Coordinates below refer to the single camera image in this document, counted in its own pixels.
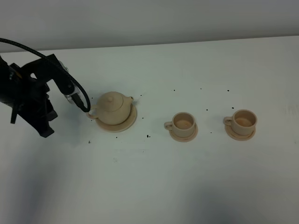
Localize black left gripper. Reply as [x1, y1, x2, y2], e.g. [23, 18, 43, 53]
[7, 63, 58, 138]

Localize beige ceramic teapot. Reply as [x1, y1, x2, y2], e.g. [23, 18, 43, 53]
[86, 91, 134, 125]

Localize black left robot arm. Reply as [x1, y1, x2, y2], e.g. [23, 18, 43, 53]
[0, 58, 57, 138]

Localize beige teapot saucer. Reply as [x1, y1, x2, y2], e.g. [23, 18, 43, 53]
[95, 104, 137, 133]

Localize beige left teacup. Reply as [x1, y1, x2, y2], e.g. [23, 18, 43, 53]
[164, 112, 195, 137]

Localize beige teacup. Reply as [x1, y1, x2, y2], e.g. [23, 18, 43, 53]
[164, 112, 195, 137]
[223, 110, 257, 135]

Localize beige left cup saucer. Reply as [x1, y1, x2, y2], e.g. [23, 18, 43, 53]
[169, 124, 198, 142]

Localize beige cup saucer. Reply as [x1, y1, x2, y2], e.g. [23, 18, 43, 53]
[225, 125, 256, 141]
[169, 124, 198, 142]

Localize beige right cup saucer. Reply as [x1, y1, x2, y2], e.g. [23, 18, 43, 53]
[225, 125, 256, 141]

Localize beige right teacup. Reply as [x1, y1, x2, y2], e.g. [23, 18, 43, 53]
[223, 110, 257, 135]

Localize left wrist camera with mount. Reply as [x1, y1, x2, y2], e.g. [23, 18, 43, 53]
[21, 54, 83, 105]

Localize black braided left cable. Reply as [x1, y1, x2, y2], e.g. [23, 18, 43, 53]
[0, 37, 91, 113]

